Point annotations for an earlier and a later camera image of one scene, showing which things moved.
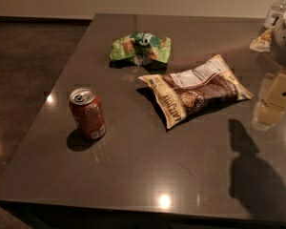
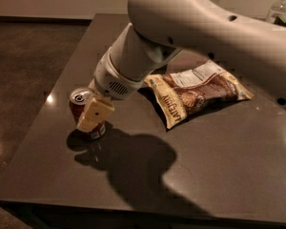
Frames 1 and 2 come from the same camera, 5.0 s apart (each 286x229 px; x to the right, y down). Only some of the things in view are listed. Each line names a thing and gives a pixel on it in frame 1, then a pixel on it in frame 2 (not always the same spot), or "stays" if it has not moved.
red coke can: [88, 113] stays
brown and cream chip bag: [179, 93] stays
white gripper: [285, 43] to [110, 77]
